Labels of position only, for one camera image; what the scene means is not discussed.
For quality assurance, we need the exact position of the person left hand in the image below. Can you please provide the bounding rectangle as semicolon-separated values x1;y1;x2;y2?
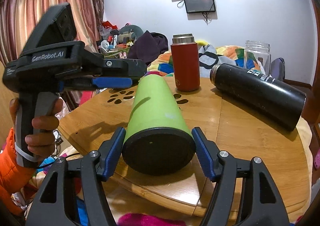
25;99;63;163

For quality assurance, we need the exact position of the green thermos bottle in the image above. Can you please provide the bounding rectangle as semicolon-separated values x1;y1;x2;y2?
122;74;196;176

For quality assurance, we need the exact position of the dark purple garment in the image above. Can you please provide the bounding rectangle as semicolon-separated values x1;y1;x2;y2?
127;31;169;65

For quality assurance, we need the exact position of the clear glass jar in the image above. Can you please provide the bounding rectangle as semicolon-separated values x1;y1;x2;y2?
244;40;271;76

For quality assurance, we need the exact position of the grey black patterned cloth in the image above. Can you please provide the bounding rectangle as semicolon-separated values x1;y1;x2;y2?
199;45;236;78

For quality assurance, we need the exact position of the grey plush toy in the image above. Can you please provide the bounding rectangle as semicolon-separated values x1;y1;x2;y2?
117;24;144;44

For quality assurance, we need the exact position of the colourful quilt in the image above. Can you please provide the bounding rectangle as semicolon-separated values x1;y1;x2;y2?
146;40;266;78

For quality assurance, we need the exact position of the black thermos bottle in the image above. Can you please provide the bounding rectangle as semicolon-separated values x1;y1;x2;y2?
210;63;306;131

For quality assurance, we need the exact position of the orange jacket sleeve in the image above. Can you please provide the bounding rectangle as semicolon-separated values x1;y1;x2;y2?
0;128;35;216

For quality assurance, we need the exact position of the grey backpack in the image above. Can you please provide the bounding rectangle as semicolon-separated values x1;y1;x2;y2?
270;58;285;81

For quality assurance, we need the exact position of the green basket of toys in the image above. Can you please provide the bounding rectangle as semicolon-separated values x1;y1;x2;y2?
99;40;133;59

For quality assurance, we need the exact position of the pink curtain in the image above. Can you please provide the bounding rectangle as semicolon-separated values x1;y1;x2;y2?
0;0;105;67

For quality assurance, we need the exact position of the red thermos bottle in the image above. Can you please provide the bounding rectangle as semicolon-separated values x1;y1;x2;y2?
171;34;200;92

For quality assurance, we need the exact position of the small black wall monitor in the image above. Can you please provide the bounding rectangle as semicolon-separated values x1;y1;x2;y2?
184;0;216;14

